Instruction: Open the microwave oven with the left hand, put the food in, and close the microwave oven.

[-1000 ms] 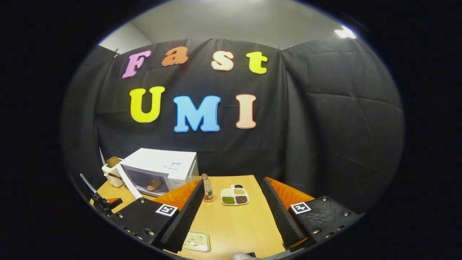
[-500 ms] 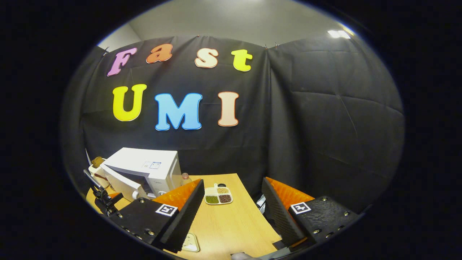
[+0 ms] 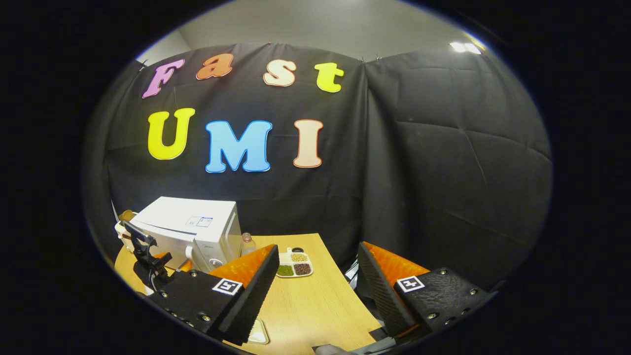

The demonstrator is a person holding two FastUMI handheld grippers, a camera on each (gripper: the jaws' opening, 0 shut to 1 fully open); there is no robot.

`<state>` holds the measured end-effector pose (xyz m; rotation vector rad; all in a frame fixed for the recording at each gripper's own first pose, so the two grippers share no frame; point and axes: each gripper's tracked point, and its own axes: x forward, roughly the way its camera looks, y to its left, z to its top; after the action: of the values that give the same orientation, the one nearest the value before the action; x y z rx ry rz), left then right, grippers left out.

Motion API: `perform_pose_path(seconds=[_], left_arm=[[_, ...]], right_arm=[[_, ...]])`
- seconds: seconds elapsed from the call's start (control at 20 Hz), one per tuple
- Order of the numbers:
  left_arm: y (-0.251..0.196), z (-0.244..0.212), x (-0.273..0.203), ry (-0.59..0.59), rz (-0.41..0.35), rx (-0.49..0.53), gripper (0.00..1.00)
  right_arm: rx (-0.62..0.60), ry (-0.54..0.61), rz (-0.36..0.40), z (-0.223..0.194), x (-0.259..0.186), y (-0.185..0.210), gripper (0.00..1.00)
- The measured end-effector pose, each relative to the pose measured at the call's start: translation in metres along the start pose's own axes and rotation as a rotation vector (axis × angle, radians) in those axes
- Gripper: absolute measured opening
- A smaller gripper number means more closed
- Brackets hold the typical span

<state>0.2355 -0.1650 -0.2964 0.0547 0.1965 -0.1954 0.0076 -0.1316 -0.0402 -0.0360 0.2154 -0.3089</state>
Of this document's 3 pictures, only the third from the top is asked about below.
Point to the divided tray with beans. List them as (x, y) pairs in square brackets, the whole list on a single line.
[(295, 268)]

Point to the white toaster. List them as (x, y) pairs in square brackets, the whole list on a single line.
[(123, 234)]

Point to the pale green square plate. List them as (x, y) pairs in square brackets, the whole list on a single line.
[(260, 333)]

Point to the black backdrop cloth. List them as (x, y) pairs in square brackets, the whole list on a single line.
[(443, 172)]

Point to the glass bottle with red label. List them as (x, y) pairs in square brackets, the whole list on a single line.
[(248, 244)]

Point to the white microwave oven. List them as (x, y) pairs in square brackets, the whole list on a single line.
[(187, 217)]

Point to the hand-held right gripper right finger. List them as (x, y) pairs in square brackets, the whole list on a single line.
[(382, 296)]

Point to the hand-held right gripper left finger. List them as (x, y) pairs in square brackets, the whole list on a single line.
[(251, 301)]

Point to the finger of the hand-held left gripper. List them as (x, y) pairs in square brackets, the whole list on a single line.
[(185, 266), (162, 256)]

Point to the small ceiling light panel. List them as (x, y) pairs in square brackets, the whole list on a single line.
[(465, 48)]

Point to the brown bread slice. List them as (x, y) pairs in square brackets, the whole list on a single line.
[(127, 215)]

